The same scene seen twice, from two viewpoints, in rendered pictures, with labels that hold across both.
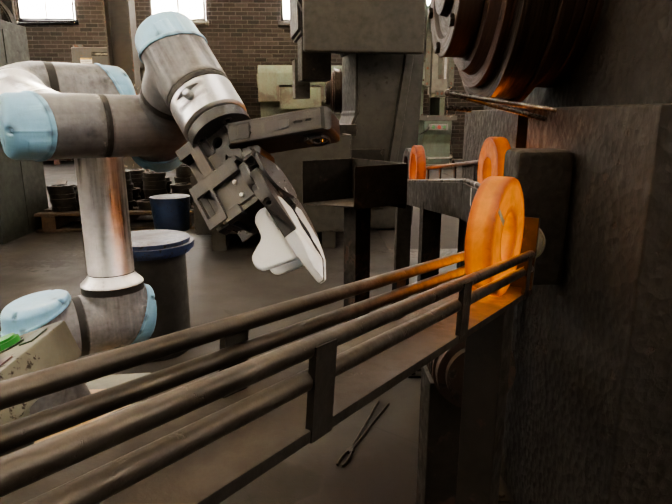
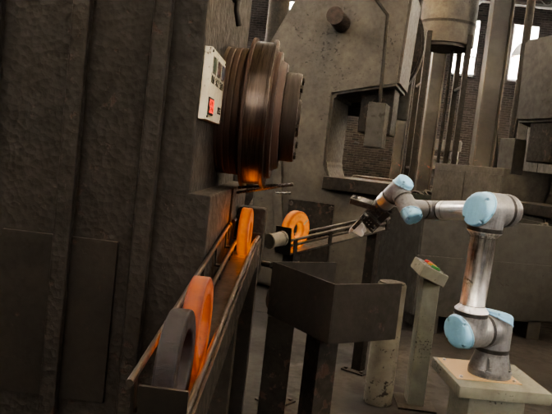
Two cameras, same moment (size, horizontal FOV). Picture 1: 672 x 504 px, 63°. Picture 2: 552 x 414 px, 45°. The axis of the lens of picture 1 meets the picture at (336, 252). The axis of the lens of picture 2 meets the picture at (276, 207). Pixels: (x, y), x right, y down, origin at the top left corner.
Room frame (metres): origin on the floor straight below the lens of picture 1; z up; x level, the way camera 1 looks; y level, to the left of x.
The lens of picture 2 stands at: (3.32, -0.09, 0.99)
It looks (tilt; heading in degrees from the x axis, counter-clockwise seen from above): 4 degrees down; 184
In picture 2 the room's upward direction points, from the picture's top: 6 degrees clockwise
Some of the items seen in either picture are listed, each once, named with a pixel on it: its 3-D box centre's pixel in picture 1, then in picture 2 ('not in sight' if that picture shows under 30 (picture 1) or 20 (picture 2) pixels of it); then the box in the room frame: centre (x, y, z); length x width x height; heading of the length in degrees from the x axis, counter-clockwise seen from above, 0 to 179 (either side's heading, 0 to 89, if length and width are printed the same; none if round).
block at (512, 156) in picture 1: (534, 216); (249, 239); (0.97, -0.36, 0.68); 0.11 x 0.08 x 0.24; 92
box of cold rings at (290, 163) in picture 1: (273, 182); not in sight; (3.93, 0.45, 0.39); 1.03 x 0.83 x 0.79; 96
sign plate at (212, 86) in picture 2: not in sight; (213, 88); (1.55, -0.43, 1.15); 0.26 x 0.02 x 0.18; 2
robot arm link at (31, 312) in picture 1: (43, 330); (494, 328); (0.95, 0.54, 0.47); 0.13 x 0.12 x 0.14; 126
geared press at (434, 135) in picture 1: (431, 81); not in sight; (10.11, -1.68, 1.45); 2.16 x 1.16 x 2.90; 2
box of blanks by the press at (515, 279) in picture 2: not in sight; (459, 264); (-1.29, 0.86, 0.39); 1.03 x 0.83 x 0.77; 107
